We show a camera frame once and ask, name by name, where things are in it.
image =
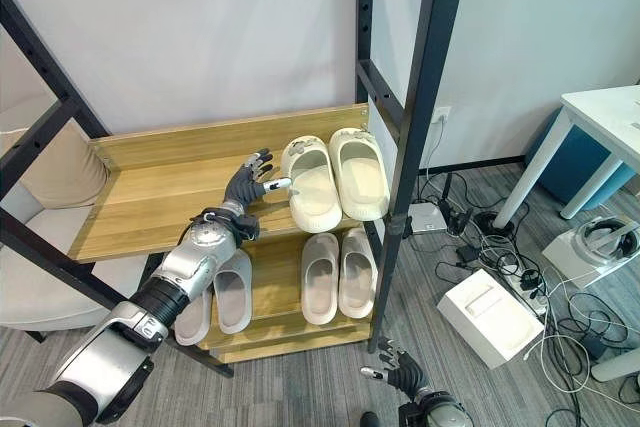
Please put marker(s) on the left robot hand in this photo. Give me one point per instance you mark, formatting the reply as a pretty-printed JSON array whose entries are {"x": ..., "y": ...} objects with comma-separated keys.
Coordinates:
[{"x": 245, "y": 186}]

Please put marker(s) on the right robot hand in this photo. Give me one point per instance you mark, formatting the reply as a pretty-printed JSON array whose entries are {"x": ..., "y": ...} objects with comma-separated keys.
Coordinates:
[{"x": 407, "y": 372}]

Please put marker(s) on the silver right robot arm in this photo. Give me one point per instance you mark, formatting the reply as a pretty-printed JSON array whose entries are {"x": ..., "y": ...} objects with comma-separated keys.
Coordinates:
[{"x": 445, "y": 409}]

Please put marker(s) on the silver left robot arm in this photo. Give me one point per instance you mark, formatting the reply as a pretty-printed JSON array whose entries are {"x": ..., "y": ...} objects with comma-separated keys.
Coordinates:
[{"x": 200, "y": 252}]

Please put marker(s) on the wide wooden rack shelf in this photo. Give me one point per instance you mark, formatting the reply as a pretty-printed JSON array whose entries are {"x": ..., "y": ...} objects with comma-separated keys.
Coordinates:
[{"x": 165, "y": 182}]

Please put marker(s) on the low wooden rack shelf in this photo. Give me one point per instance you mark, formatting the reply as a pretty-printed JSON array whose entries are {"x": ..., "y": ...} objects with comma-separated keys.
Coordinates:
[{"x": 280, "y": 332}]

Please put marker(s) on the dark robot foot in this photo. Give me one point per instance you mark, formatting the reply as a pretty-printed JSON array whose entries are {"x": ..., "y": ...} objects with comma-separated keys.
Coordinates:
[{"x": 370, "y": 420}]

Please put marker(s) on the cream slipper with charms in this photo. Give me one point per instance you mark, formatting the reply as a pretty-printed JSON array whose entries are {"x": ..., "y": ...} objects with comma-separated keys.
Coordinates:
[
  {"x": 312, "y": 197},
  {"x": 362, "y": 182}
]

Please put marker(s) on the white cardboard box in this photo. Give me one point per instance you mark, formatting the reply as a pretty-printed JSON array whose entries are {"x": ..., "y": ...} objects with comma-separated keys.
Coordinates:
[{"x": 487, "y": 317}]

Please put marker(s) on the plain beige slipper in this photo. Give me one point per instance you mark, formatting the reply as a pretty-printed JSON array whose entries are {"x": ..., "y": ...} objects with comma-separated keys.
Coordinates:
[
  {"x": 192, "y": 324},
  {"x": 320, "y": 282},
  {"x": 232, "y": 297},
  {"x": 357, "y": 272}
]

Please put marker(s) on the black power adapter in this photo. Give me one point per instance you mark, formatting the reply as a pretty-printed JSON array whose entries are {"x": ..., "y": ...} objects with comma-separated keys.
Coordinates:
[{"x": 469, "y": 254}]

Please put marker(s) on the white power strip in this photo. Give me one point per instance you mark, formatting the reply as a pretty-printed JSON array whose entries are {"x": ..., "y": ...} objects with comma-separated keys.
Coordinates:
[{"x": 520, "y": 292}]

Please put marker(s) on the small silver flat device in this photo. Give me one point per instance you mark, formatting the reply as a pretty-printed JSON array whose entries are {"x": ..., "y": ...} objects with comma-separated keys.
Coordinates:
[{"x": 427, "y": 217}]

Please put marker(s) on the black stand with antenna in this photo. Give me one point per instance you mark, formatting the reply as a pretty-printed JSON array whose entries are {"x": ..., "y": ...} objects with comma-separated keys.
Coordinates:
[{"x": 456, "y": 219}]

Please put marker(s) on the beige cushion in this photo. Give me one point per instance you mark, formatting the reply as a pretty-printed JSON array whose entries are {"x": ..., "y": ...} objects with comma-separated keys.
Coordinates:
[{"x": 65, "y": 167}]

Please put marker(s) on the white furniture foot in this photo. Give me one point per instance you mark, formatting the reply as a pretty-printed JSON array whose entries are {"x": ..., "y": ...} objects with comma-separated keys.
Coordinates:
[{"x": 617, "y": 364}]

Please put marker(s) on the white armchair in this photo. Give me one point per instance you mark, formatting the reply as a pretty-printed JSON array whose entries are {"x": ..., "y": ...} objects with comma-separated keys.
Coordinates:
[{"x": 45, "y": 277}]

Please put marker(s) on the white VR headset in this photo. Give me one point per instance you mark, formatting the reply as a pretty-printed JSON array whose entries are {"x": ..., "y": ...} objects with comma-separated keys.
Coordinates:
[{"x": 607, "y": 237}]

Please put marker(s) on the white table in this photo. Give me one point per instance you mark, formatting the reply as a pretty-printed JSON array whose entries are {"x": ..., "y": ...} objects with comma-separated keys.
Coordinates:
[{"x": 600, "y": 112}]

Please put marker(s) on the black metal rack frame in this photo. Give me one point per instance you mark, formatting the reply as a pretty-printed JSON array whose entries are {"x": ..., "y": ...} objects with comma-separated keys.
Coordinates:
[{"x": 425, "y": 97}]

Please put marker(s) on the white wall socket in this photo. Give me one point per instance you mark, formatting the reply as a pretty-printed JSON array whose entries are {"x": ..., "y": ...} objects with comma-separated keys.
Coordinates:
[{"x": 442, "y": 114}]

